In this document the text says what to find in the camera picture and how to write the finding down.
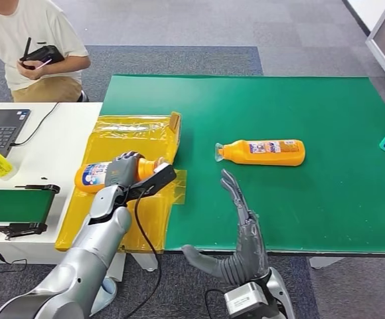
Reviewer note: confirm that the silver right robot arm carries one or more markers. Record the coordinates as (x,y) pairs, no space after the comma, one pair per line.
(280,295)

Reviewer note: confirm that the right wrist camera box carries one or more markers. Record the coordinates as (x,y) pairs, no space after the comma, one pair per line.
(245,299)

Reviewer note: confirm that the black handheld controller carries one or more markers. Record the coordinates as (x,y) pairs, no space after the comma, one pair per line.
(43,55)

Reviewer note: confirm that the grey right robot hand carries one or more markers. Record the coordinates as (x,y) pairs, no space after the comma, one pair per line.
(250,251)

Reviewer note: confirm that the white table foot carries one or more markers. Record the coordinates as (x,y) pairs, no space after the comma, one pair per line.
(325,262)
(116,266)
(146,261)

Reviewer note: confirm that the green belt conveyor black frame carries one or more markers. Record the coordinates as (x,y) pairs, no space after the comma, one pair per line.
(13,206)

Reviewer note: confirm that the person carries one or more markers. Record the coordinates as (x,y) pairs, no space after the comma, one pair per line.
(13,26)

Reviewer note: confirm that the white table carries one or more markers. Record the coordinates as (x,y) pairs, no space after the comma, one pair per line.
(63,141)

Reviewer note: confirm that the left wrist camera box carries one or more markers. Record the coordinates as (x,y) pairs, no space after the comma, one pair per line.
(155,178)

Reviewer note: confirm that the yellow film wrapped cardboard box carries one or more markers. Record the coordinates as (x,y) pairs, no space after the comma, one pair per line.
(146,141)

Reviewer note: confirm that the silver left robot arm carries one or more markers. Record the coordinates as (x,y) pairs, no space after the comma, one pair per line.
(89,255)

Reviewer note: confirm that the white curved plastic shell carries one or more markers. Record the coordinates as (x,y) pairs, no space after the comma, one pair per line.
(108,293)

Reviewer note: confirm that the green table mat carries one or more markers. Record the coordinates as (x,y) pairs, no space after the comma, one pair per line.
(262,105)

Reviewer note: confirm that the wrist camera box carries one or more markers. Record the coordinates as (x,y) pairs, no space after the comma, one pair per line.
(245,299)
(155,178)

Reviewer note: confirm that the orange bottle with clear cap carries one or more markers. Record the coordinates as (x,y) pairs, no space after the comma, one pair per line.
(262,155)
(89,176)

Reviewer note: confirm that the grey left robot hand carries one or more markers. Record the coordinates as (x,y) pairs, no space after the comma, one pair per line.
(121,171)

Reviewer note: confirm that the dark grey laptop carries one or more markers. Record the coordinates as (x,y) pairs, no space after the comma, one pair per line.
(0,128)

